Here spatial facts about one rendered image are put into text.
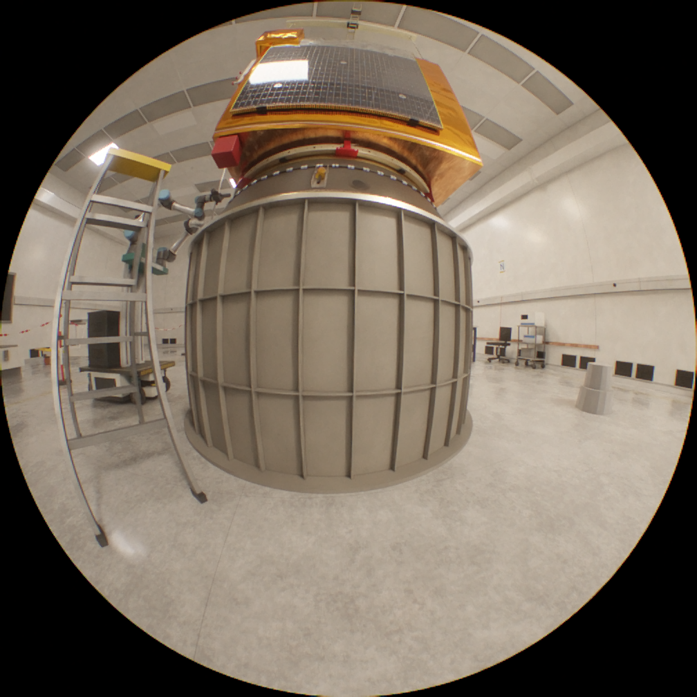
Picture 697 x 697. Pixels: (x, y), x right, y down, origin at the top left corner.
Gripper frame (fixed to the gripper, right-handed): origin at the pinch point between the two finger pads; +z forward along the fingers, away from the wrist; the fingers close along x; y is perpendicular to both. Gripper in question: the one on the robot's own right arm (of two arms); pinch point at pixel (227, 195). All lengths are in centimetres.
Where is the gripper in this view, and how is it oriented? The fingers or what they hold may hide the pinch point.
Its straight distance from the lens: 217.0
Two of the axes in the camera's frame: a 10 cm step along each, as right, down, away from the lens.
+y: -0.2, 10.0, 0.7
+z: 9.9, 0.1, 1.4
